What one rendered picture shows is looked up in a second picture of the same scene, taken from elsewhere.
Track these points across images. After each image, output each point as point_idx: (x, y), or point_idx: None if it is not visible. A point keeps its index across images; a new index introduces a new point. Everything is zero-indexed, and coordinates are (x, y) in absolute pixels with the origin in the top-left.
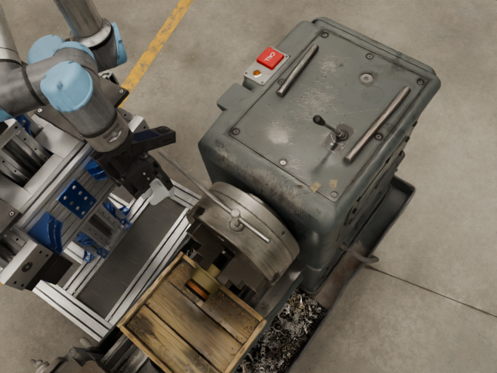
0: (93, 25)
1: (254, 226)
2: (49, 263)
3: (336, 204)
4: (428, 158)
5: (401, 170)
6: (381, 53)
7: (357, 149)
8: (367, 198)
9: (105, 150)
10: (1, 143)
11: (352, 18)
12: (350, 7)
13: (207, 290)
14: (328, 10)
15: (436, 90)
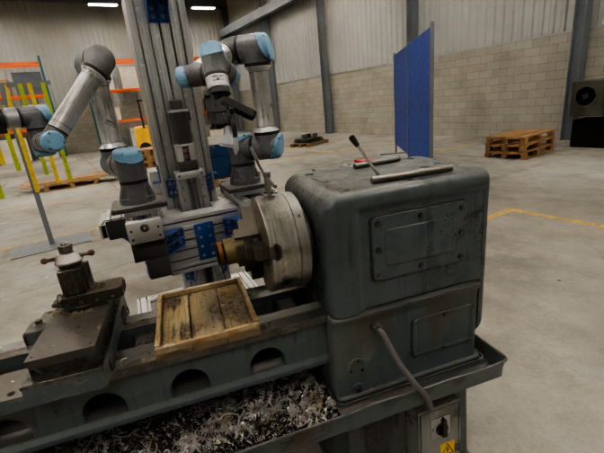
0: (266, 121)
1: (279, 200)
2: (158, 253)
3: (343, 192)
4: (589, 430)
5: (545, 427)
6: (446, 163)
7: (383, 175)
8: (420, 296)
9: (209, 86)
10: (189, 175)
11: (528, 297)
12: (530, 290)
13: (225, 247)
14: (505, 288)
15: (482, 177)
